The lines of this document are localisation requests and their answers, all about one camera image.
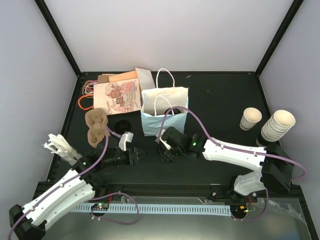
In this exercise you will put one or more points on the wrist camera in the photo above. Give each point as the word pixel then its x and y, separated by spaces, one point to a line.
pixel 127 137
pixel 160 140

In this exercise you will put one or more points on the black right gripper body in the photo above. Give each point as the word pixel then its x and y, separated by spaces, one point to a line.
pixel 168 155

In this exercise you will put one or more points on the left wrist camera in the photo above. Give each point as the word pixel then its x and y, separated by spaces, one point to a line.
pixel 127 137

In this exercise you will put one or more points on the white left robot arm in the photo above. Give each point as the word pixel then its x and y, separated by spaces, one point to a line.
pixel 80 184

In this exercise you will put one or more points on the brown pulp cup carrier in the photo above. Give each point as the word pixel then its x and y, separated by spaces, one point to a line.
pixel 96 120

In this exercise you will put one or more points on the stack of white paper cups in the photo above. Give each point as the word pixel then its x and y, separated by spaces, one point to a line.
pixel 275 128

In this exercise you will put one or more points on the brown cardboard sleeve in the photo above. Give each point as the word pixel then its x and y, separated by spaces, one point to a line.
pixel 103 78

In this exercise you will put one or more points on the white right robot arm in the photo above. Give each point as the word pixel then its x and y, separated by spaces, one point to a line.
pixel 268 170

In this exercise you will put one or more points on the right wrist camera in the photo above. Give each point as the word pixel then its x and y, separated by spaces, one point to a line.
pixel 160 140

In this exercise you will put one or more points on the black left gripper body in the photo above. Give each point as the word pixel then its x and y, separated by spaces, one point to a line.
pixel 132 159

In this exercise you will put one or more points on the black lid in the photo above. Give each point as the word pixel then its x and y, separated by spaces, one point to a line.
pixel 174 111

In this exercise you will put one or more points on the illustrated greeting card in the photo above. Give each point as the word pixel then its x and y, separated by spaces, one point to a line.
pixel 118 97

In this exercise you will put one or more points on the rubber bands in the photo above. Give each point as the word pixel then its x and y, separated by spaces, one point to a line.
pixel 87 93

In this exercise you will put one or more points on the light blue paper bag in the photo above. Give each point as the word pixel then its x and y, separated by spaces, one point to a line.
pixel 164 107

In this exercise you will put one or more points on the light blue cable duct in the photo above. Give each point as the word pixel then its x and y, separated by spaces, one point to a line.
pixel 154 209

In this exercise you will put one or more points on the white plastic cutlery pile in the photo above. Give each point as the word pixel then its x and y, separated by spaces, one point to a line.
pixel 58 145

